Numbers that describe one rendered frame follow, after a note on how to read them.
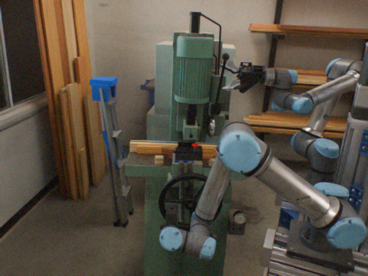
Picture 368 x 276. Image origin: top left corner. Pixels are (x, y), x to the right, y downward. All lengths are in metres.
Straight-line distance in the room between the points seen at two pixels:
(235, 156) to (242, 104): 3.08
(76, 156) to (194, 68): 1.73
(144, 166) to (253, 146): 0.78
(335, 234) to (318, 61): 3.12
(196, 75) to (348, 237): 0.92
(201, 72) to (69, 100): 1.55
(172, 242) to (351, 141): 0.78
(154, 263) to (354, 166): 1.13
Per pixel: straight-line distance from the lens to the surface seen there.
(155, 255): 1.89
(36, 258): 2.58
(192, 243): 1.16
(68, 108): 2.90
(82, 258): 2.50
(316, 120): 1.81
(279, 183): 1.03
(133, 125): 4.22
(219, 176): 1.16
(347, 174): 1.46
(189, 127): 1.66
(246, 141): 0.94
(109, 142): 2.46
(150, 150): 1.74
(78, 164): 3.04
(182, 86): 1.59
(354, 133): 1.41
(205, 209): 1.22
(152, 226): 1.78
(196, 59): 1.55
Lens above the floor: 1.57
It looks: 20 degrees down
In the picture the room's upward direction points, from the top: 3 degrees clockwise
